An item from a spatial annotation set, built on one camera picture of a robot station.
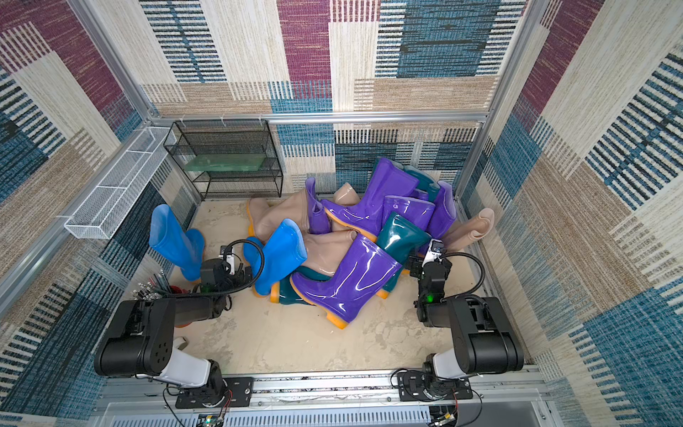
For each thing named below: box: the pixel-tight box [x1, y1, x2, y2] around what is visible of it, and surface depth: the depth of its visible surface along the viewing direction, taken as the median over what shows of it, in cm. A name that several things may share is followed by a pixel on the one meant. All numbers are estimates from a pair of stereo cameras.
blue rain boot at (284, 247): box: [244, 217, 309, 296], surface depth 84 cm
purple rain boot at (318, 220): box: [305, 177, 332, 235], surface depth 88 cm
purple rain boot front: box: [289, 233, 403, 329], surface depth 85 cm
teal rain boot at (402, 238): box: [377, 211, 433, 293], surface depth 89 cm
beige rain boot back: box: [332, 182, 362, 207], surface depth 99 cm
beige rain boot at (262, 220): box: [247, 188, 310, 242], surface depth 103 cm
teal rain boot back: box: [391, 160, 441, 203], surface depth 93 cm
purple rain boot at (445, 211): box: [428, 181, 458, 239], surface depth 86 cm
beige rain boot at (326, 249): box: [302, 229, 358, 278], surface depth 91 cm
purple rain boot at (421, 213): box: [382, 194, 436, 233], surface depth 89 cm
